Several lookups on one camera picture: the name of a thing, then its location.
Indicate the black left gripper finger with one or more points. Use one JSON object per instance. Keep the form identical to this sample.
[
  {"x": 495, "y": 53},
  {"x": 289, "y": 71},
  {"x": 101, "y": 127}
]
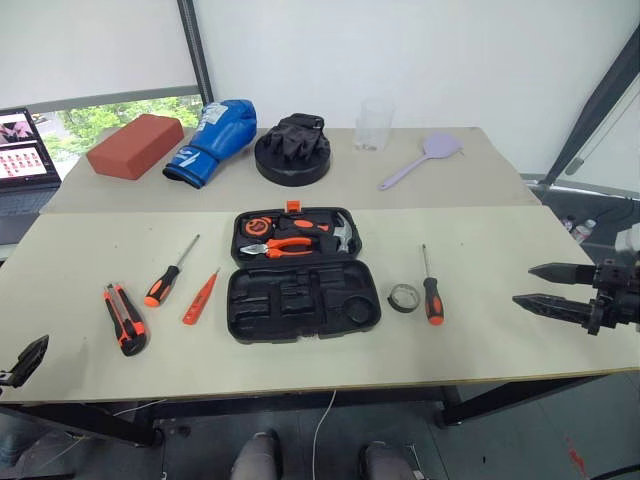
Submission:
[{"x": 31, "y": 357}]

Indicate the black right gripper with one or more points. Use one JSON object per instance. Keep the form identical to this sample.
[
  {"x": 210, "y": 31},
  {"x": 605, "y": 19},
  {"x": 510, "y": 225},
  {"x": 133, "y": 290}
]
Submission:
[{"x": 617, "y": 300}]

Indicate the orange black utility knife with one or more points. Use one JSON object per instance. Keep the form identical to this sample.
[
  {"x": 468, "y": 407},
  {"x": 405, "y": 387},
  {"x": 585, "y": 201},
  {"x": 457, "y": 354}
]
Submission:
[{"x": 125, "y": 325}]

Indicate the black electrical tape roll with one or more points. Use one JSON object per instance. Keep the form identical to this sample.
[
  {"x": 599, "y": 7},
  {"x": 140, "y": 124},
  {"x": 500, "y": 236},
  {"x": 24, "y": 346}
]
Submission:
[{"x": 395, "y": 302}]

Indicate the orange voltage tester pen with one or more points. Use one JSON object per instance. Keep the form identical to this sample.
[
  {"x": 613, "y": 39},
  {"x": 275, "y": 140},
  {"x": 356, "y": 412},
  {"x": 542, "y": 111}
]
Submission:
[{"x": 197, "y": 305}]

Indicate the black tool case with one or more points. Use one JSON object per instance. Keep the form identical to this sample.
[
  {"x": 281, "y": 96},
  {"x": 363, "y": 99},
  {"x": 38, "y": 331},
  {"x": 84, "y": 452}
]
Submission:
[{"x": 300, "y": 305}]

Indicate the plastic bottle red label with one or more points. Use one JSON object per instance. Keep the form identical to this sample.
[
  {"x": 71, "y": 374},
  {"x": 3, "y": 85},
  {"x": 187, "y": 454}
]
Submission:
[{"x": 585, "y": 231}]

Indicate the small plastic bottle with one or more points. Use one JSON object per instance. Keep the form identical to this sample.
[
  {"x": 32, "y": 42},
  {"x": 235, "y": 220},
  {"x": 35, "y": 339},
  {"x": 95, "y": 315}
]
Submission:
[{"x": 569, "y": 222}]

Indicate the black diagonal metal strut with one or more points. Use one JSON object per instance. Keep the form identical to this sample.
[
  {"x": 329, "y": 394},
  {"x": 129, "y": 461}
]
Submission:
[{"x": 595, "y": 105}]

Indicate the purple silicone spatula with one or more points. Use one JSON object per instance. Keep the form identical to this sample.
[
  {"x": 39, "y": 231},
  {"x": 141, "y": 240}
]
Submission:
[{"x": 440, "y": 146}]

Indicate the open laptop computer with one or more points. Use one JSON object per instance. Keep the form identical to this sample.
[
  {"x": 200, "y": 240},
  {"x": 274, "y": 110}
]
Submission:
[{"x": 22, "y": 150}]

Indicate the silver head claw hammer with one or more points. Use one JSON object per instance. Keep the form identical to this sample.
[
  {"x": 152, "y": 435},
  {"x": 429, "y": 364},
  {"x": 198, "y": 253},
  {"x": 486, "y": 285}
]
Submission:
[{"x": 346, "y": 235}]

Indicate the red foam brick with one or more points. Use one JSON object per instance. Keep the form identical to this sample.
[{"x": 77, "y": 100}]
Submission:
[{"x": 135, "y": 145}]

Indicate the grey rounded shape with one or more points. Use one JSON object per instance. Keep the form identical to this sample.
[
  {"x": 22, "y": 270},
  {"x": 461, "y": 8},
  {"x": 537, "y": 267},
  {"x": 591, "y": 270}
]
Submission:
[
  {"x": 257, "y": 457},
  {"x": 385, "y": 462}
]

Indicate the clear plastic cup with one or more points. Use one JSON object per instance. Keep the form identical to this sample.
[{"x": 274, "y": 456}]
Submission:
[{"x": 374, "y": 125}]

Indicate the orange black tape measure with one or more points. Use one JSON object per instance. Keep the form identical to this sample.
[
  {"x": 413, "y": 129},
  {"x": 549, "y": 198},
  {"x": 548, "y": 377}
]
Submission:
[{"x": 257, "y": 227}]

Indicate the blue boxing glove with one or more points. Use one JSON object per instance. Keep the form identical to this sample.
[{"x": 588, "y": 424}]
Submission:
[{"x": 215, "y": 135}]

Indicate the black round disc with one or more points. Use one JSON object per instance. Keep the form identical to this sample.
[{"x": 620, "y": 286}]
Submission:
[{"x": 292, "y": 172}]

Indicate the black fabric glove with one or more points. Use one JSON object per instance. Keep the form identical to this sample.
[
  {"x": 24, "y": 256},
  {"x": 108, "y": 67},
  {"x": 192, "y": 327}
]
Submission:
[{"x": 297, "y": 135}]

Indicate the black metal table frame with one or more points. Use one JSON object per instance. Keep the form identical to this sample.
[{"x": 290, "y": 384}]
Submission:
[{"x": 500, "y": 401}]

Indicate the grey window frame post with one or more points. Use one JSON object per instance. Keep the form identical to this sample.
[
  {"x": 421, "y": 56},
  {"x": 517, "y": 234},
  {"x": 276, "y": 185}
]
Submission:
[{"x": 197, "y": 50}]

